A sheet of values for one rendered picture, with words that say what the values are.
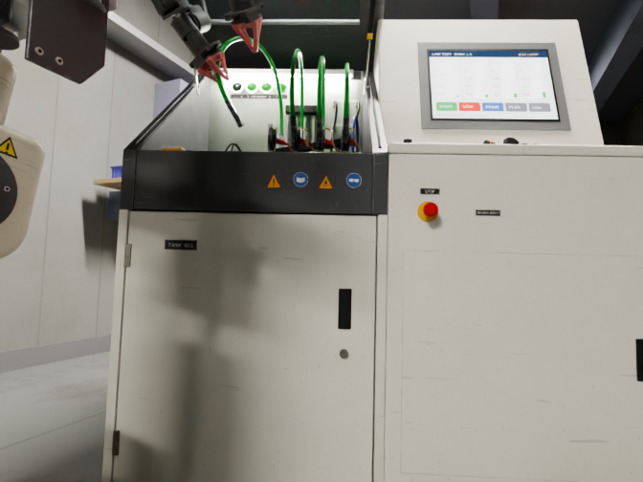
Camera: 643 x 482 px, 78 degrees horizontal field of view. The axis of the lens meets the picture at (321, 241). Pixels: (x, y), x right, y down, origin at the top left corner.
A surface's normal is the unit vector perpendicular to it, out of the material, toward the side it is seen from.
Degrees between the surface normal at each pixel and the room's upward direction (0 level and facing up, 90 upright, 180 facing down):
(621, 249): 90
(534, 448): 90
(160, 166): 90
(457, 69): 76
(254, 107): 90
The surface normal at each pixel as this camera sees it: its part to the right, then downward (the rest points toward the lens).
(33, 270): 0.92, 0.00
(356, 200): -0.04, -0.07
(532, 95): -0.04, -0.31
